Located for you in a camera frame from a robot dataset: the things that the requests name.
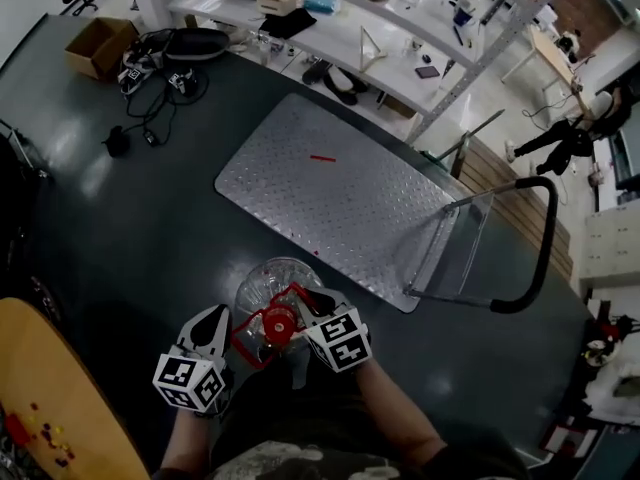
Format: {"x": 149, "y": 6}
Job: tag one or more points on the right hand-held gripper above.
{"x": 342, "y": 340}

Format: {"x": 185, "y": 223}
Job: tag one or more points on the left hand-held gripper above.
{"x": 187, "y": 383}

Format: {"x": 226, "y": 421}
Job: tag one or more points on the clear water jug red cap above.
{"x": 260, "y": 288}

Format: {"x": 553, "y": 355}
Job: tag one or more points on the grey platform trolley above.
{"x": 325, "y": 203}

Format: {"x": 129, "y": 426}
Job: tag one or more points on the person's right forearm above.
{"x": 395, "y": 408}

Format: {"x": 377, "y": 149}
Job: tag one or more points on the person's left forearm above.
{"x": 187, "y": 440}

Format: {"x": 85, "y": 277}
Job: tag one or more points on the person's dark trousers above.
{"x": 280, "y": 393}

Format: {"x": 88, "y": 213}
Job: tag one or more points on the person's dark patterned shirt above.
{"x": 280, "y": 460}

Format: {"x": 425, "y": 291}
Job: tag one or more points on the red tape strip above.
{"x": 322, "y": 158}

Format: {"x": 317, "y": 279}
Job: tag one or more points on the round wooden table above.
{"x": 60, "y": 368}

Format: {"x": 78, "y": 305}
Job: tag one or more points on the pile of small colourful beads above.
{"x": 50, "y": 438}

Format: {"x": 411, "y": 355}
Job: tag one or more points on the black power adapter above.
{"x": 151, "y": 137}

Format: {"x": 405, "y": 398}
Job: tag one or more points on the small black device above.
{"x": 116, "y": 143}

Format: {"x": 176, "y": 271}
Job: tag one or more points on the red plastic block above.
{"x": 17, "y": 427}

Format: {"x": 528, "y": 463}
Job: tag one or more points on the black and white slippers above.
{"x": 345, "y": 88}

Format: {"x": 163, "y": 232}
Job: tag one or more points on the wooden stair steps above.
{"x": 510, "y": 193}

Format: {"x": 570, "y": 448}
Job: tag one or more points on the grey pole with green base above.
{"x": 465, "y": 138}

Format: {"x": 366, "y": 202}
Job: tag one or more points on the black sandal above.
{"x": 315, "y": 72}

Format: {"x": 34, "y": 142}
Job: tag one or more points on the spare white gripper device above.
{"x": 181, "y": 80}
{"x": 134, "y": 74}

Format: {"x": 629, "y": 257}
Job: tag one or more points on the black phone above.
{"x": 427, "y": 72}

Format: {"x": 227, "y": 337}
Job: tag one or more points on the white metal shelving unit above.
{"x": 337, "y": 35}

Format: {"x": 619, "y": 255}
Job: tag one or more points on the red and white box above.
{"x": 570, "y": 438}

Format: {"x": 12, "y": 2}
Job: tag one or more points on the black folded cloth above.
{"x": 287, "y": 23}

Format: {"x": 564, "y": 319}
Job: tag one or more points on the black oval case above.
{"x": 197, "y": 44}

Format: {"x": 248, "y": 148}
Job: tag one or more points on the pile of red black gear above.
{"x": 607, "y": 340}

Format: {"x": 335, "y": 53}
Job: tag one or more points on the white locker cabinet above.
{"x": 612, "y": 243}

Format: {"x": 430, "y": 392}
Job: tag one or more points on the open cardboard box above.
{"x": 87, "y": 53}

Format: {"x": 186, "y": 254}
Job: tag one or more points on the blue packet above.
{"x": 321, "y": 1}

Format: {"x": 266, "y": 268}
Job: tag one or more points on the cream box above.
{"x": 277, "y": 3}

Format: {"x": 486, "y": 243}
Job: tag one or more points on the blue mug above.
{"x": 464, "y": 14}

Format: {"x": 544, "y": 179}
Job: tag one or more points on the dark framed window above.
{"x": 630, "y": 158}

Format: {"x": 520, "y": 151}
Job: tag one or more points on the wooden triangle frame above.
{"x": 364, "y": 53}

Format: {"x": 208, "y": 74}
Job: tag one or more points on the black metal frame rack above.
{"x": 17, "y": 148}

